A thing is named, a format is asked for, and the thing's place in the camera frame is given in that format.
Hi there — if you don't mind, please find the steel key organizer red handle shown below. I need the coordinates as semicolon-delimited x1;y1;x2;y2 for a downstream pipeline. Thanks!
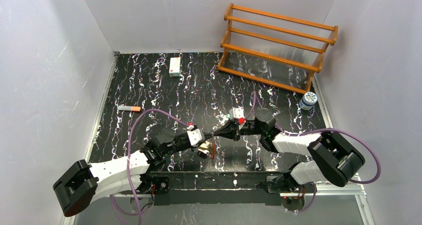
197;137;216;160

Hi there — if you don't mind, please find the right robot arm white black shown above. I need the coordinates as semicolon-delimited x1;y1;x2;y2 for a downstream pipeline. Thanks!
213;108;365;191

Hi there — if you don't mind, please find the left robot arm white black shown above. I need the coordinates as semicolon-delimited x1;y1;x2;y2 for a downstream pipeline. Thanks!
53;128;212;217

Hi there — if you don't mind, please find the white blue round jar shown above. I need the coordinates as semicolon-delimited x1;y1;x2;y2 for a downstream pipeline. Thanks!
299;92;317;111

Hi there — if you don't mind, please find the orange grey marker pen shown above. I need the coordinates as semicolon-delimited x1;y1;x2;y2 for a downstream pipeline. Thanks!
117;105;141;112

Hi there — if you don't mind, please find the white red small box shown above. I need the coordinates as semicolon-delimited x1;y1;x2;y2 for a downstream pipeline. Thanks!
169;57;181;77

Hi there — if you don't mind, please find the orange wooden shelf rack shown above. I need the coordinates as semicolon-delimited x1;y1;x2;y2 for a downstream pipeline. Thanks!
217;3;339;94

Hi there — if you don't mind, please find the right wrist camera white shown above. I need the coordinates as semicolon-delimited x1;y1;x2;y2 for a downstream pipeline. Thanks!
229;108;245;124

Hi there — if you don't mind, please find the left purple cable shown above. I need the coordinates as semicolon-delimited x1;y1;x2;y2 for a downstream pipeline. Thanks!
109;109;194;225

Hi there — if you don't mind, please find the aluminium frame rail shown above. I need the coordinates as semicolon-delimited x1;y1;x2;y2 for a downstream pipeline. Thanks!
63;172;375;225

